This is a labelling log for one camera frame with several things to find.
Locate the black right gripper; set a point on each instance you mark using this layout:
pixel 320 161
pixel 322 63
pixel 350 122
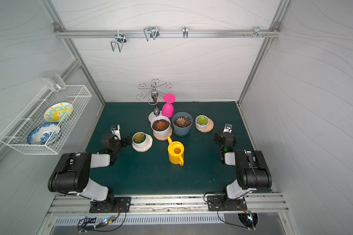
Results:
pixel 217 137

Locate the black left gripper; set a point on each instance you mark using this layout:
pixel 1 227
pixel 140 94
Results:
pixel 124 140

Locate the yellow watering can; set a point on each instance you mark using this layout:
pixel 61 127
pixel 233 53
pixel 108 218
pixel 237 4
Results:
pixel 176 152

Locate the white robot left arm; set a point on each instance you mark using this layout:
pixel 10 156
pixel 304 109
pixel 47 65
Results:
pixel 72 176

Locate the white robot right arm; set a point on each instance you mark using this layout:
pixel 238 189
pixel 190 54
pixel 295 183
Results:
pixel 251 170

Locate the white pot yellow-orange succulent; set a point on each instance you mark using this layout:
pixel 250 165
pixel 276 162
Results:
pixel 139 137

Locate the small white pot green succulent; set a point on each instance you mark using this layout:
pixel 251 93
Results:
pixel 202 122

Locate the white ribbed pot red succulent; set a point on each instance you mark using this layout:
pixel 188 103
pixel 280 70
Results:
pixel 160 123

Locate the grey-blue pot pink succulent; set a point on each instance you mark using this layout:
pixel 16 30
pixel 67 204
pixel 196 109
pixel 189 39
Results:
pixel 182 123

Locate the peach faceted saucer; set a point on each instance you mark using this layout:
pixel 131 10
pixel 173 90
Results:
pixel 207 128

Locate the white faceted saucer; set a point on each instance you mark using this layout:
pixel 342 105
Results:
pixel 144 146

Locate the chrome glass holder stand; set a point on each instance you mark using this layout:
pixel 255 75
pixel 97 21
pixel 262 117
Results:
pixel 153 88

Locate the yellow green patterned plate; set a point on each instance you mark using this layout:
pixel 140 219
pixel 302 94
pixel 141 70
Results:
pixel 58 112

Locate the green circuit board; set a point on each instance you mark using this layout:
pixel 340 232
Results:
pixel 109 220

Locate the blue white patterned plate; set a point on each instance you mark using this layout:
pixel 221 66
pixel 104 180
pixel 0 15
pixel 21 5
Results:
pixel 47 133

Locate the clear drinking glass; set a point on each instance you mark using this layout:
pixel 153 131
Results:
pixel 53 81

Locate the metal hook clamp left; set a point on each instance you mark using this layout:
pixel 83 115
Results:
pixel 118 42

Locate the metal hook clamp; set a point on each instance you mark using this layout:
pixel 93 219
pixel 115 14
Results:
pixel 118 42
pixel 151 32

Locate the metal hook clamp middle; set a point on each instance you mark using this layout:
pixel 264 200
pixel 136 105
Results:
pixel 151 32

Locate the small metal clip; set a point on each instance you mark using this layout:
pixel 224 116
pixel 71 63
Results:
pixel 185 32

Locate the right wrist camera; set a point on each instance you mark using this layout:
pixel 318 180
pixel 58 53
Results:
pixel 227 128

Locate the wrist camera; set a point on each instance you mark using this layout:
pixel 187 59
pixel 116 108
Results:
pixel 227 128
pixel 115 130

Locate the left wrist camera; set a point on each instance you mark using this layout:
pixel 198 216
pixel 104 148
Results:
pixel 115 130

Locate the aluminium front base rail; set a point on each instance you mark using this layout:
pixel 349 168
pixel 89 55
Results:
pixel 165 209

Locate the white wire basket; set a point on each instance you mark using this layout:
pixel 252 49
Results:
pixel 16 133

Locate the metal bracket right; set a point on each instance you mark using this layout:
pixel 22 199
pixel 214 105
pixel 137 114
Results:
pixel 257 33

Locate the aluminium top rail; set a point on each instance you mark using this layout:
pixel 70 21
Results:
pixel 136 34

